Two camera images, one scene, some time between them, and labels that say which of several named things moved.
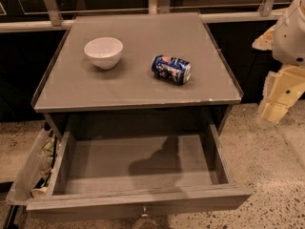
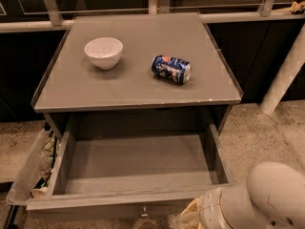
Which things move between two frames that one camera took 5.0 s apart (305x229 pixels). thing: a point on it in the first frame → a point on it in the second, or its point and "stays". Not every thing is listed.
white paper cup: (39, 193) stays
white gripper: (291, 40) → (208, 209)
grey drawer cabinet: (136, 72) stays
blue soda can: (171, 68) stays
